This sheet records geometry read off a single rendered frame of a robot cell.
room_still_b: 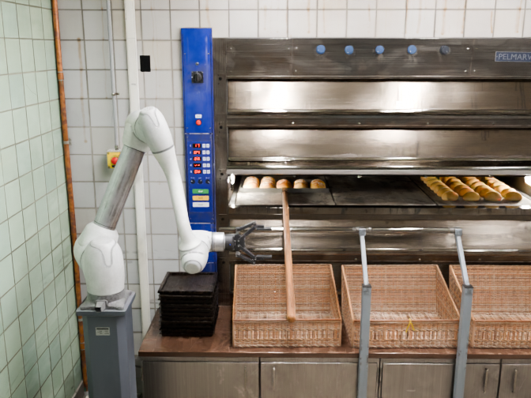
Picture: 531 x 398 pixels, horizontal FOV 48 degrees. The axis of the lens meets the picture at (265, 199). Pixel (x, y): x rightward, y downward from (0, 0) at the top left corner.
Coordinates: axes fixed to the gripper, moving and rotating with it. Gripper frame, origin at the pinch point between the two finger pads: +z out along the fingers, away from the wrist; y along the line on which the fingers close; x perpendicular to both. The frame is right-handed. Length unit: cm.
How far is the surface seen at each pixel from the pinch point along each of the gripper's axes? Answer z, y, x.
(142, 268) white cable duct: -73, 37, -62
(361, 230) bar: 46, 2, -26
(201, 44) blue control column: -37, -88, -61
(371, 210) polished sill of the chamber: 57, 1, -64
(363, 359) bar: 47, 61, -5
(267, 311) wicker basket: -1, 59, -54
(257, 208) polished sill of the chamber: -7, 1, -64
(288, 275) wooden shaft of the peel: 8.0, -1.6, 44.4
